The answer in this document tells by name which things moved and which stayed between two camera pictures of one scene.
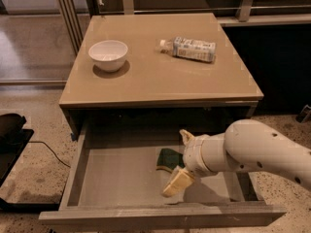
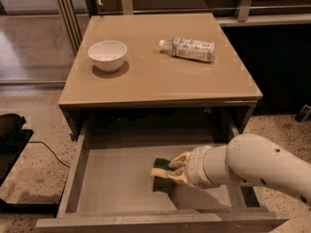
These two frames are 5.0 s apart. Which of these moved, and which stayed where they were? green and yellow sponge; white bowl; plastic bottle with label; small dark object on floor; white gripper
Moved: green and yellow sponge; white gripper
Stayed: small dark object on floor; plastic bottle with label; white bowl
